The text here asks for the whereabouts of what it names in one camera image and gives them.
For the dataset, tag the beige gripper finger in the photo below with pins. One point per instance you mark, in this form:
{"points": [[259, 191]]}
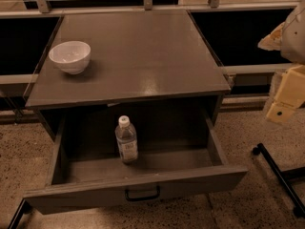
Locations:
{"points": [[290, 95], [272, 41]]}

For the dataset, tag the clear plastic water bottle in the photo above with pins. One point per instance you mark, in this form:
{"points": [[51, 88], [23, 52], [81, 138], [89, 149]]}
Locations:
{"points": [[126, 138]]}

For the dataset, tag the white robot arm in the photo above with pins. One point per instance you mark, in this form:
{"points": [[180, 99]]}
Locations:
{"points": [[289, 39]]}

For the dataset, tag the open grey top drawer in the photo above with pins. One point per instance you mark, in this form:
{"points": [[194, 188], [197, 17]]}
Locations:
{"points": [[178, 150]]}

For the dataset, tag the grey cabinet with counter top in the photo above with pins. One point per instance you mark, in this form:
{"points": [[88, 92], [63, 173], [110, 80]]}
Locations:
{"points": [[134, 56]]}

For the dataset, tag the black metal stand leg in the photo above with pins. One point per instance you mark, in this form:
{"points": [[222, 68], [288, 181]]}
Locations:
{"points": [[286, 179]]}

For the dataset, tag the white ceramic bowl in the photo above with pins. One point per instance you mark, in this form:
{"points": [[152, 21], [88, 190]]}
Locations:
{"points": [[71, 57]]}

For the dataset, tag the metal window railing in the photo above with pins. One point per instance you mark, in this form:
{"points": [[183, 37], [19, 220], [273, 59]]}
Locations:
{"points": [[17, 8]]}

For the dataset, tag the black cabinet foot bar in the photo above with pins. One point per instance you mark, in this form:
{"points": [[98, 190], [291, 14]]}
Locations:
{"points": [[23, 209]]}

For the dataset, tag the black drawer handle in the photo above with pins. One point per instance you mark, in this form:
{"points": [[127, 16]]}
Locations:
{"points": [[142, 195]]}

